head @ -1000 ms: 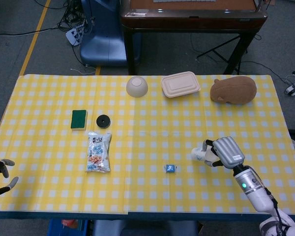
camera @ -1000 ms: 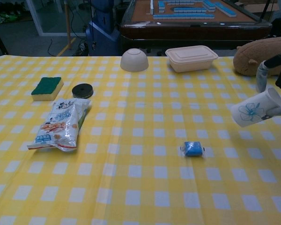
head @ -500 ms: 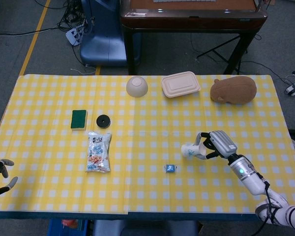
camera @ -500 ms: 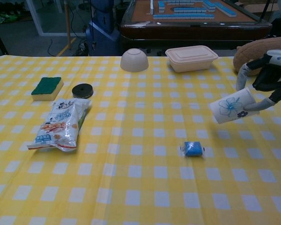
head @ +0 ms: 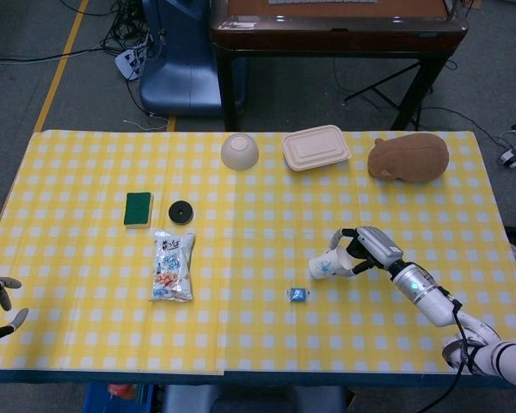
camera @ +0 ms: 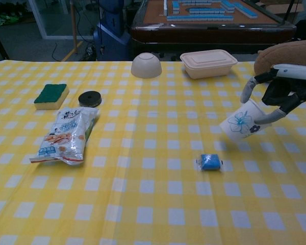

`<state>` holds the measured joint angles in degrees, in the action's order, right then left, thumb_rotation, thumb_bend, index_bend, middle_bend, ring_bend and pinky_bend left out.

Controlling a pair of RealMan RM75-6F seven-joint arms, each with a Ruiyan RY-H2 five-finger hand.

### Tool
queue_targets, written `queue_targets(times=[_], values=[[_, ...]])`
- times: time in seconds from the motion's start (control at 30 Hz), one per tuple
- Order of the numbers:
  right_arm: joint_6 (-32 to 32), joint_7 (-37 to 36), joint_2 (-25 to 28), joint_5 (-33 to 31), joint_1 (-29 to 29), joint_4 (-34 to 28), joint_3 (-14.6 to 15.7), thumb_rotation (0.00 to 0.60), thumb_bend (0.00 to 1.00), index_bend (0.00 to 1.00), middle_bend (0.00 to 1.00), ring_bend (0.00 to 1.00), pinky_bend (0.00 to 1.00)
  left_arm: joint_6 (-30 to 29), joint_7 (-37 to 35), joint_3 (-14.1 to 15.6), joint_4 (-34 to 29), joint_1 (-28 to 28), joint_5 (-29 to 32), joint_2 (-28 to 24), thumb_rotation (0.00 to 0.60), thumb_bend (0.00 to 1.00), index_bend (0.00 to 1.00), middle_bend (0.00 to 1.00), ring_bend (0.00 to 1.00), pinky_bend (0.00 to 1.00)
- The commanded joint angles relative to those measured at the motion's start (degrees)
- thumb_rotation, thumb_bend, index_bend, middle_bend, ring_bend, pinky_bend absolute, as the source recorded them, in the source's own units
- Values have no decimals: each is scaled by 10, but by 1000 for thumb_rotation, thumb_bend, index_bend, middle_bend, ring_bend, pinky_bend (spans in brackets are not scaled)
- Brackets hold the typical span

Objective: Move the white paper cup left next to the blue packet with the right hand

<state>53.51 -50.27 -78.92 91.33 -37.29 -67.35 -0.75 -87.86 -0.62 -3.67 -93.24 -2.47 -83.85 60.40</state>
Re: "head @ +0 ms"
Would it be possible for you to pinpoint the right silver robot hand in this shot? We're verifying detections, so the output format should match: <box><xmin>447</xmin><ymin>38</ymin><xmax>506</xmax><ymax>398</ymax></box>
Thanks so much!
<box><xmin>329</xmin><ymin>225</ymin><xmax>404</xmax><ymax>279</ymax></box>

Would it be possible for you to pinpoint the blue chair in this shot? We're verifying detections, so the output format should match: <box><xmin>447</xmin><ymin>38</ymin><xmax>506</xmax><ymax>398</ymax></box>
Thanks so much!
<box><xmin>139</xmin><ymin>0</ymin><xmax>223</xmax><ymax>117</ymax></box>

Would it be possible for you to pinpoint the brown plush capybara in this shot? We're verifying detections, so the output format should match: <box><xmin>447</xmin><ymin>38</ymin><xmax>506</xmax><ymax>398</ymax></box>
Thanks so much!
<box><xmin>366</xmin><ymin>133</ymin><xmax>451</xmax><ymax>184</ymax></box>

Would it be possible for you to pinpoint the green and yellow sponge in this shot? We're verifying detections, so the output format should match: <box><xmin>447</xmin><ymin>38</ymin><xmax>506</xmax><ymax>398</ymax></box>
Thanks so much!
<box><xmin>123</xmin><ymin>192</ymin><xmax>155</xmax><ymax>229</ymax></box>

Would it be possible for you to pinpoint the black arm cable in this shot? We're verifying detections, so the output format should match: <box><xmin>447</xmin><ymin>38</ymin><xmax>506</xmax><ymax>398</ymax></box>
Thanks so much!
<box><xmin>421</xmin><ymin>290</ymin><xmax>478</xmax><ymax>413</ymax></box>

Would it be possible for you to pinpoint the yellow white checkered tablecloth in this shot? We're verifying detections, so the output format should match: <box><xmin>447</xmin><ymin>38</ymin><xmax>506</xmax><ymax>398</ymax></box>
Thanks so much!
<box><xmin>0</xmin><ymin>128</ymin><xmax>516</xmax><ymax>375</ymax></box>

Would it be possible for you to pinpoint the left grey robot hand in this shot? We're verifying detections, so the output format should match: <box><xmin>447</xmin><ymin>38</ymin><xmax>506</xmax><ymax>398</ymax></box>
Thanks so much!
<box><xmin>0</xmin><ymin>277</ymin><xmax>30</xmax><ymax>345</ymax></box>

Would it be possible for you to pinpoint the dark wood mahjong table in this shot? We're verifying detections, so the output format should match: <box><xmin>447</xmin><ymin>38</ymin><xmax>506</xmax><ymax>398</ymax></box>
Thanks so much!
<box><xmin>209</xmin><ymin>0</ymin><xmax>470</xmax><ymax>133</ymax></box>

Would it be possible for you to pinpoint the blue plastic crate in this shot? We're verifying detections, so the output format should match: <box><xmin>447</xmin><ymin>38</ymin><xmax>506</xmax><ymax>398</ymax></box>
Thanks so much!
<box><xmin>83</xmin><ymin>381</ymin><xmax>156</xmax><ymax>413</ymax></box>

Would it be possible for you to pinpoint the white snack bag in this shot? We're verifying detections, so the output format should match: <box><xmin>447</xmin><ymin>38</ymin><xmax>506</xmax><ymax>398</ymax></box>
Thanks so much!
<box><xmin>149</xmin><ymin>230</ymin><xmax>198</xmax><ymax>303</ymax></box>

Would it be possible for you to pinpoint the beige lidded lunch box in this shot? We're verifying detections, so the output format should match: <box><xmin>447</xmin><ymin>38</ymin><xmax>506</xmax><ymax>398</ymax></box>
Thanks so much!
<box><xmin>281</xmin><ymin>124</ymin><xmax>353</xmax><ymax>172</ymax></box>

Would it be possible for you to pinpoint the beige upturned bowl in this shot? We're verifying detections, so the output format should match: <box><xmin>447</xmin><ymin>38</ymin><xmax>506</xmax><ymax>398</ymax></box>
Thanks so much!
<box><xmin>220</xmin><ymin>132</ymin><xmax>260</xmax><ymax>171</ymax></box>

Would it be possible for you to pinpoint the black round disc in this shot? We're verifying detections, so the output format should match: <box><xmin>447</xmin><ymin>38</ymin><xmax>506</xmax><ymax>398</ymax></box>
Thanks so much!
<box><xmin>168</xmin><ymin>200</ymin><xmax>194</xmax><ymax>225</ymax></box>

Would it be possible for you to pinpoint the white flower print paper cup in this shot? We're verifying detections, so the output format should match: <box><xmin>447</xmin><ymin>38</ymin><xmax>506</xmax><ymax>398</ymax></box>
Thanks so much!
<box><xmin>308</xmin><ymin>244</ymin><xmax>358</xmax><ymax>280</ymax></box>

